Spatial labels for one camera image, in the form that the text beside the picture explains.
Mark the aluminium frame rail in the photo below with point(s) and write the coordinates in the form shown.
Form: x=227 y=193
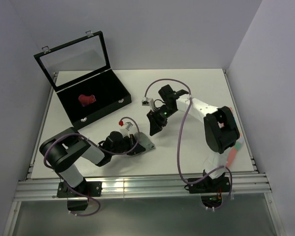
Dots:
x=137 y=187

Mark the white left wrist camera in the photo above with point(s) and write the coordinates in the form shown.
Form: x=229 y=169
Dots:
x=125 y=128

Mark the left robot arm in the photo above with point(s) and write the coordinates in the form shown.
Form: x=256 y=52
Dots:
x=64 y=149

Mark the maroon sock with orange cuff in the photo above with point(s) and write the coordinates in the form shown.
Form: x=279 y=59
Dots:
x=86 y=100

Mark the grey-green ankle sock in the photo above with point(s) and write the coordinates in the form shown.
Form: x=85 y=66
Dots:
x=144 y=141

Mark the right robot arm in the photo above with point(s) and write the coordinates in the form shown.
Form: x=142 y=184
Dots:
x=220 y=128

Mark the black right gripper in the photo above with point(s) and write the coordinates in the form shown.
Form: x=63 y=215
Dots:
x=156 y=123

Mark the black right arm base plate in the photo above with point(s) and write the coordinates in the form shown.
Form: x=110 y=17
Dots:
x=208 y=185

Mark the black display case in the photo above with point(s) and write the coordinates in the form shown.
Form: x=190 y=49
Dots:
x=82 y=66

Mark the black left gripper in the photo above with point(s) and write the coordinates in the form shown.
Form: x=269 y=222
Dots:
x=131 y=140

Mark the pink patterned sock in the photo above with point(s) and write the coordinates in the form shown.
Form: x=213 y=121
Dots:
x=234 y=150

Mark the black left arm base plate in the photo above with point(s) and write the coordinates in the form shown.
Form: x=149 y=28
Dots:
x=88 y=188

